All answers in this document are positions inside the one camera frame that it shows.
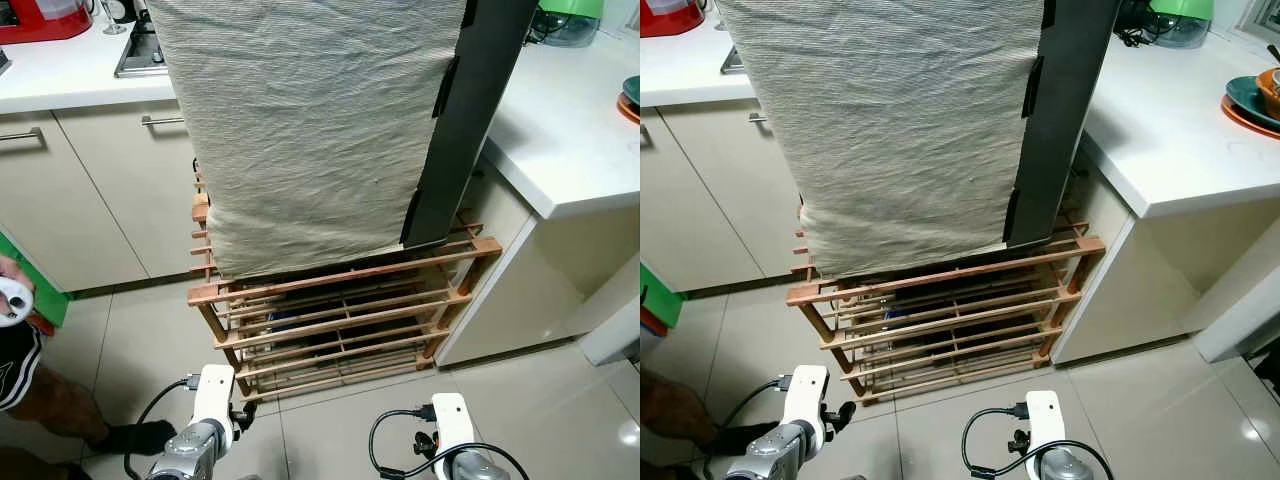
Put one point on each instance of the white controller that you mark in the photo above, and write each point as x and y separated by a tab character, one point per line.
15	300

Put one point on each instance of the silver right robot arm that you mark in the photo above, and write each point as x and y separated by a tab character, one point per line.
1065	466
478	467

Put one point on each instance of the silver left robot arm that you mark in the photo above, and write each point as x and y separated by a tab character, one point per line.
190	452
770	455

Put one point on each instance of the dark grey washing machine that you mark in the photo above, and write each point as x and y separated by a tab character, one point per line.
1070	110
475	110

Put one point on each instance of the person's hand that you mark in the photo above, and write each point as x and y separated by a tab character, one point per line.
10	270

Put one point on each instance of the black sock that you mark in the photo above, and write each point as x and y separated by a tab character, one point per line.
140	437
745	438

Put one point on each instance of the wooden slatted rack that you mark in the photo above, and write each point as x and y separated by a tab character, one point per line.
340	300
950	300

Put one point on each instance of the person's bare leg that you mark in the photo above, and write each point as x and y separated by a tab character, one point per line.
675	410
55	405

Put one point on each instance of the beige counter cabinet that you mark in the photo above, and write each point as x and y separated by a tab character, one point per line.
540	270
1140	280

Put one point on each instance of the green board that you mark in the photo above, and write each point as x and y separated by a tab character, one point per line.
660	295
40	290

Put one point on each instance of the white door edge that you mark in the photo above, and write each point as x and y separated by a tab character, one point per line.
1240	320
612	335

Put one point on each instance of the black shorts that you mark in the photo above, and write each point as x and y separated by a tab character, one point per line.
15	365

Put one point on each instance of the beige cabinet door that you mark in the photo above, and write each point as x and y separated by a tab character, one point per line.
150	190
730	200
60	210

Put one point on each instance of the beige cloth washer cover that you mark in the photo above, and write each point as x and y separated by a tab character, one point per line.
300	130
900	130

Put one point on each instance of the steel sink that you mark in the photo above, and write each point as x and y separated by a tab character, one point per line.
733	62
140	55

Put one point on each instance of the teal plate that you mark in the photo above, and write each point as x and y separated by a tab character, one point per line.
1245	95
632	90

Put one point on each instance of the clear wine glass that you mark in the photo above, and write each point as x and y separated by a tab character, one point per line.
113	18

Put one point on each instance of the orange bowl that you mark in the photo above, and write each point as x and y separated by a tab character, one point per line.
1270	92

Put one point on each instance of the red kitchen appliance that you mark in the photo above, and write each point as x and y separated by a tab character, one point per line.
40	18
668	14

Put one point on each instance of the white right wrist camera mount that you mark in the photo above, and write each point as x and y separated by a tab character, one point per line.
452	425
1044	420

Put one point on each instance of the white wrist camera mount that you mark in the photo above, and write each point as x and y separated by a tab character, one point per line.
1044	420
805	395
213	395
452	425

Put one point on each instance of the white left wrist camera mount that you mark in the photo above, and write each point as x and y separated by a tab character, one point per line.
805	395
213	395

